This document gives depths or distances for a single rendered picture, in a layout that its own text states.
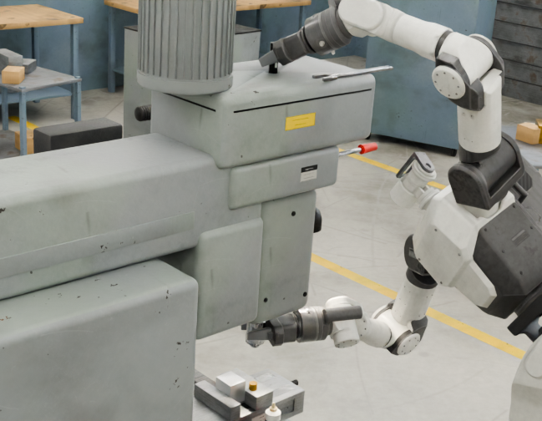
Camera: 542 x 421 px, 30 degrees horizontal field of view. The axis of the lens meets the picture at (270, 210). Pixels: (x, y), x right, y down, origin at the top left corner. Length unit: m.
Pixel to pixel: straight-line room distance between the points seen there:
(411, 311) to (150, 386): 0.93
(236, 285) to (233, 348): 2.82
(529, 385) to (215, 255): 0.79
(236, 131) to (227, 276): 0.33
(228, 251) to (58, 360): 0.50
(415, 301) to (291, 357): 2.35
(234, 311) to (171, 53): 0.60
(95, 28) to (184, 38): 7.87
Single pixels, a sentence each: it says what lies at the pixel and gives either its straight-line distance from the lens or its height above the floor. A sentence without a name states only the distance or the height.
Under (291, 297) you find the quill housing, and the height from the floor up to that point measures 1.36.
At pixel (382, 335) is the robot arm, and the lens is 2.70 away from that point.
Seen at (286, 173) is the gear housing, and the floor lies 1.69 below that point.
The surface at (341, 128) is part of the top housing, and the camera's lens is 2.29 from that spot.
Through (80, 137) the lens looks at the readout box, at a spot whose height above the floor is 1.71.
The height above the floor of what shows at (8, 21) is 0.88.
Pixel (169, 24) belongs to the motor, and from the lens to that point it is 2.01.
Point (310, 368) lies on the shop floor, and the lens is 4.91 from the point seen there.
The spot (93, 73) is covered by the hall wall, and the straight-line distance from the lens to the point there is 9.93.
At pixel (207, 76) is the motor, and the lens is 2.03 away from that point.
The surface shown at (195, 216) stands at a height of 1.64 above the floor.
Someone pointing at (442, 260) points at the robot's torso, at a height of 1.48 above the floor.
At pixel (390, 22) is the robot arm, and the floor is 2.04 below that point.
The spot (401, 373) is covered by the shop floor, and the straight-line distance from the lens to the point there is 4.96.
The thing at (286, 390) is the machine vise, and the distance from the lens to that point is 2.74.
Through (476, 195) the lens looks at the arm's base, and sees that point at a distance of 2.23.
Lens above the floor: 2.38
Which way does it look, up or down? 20 degrees down
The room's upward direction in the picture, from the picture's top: 4 degrees clockwise
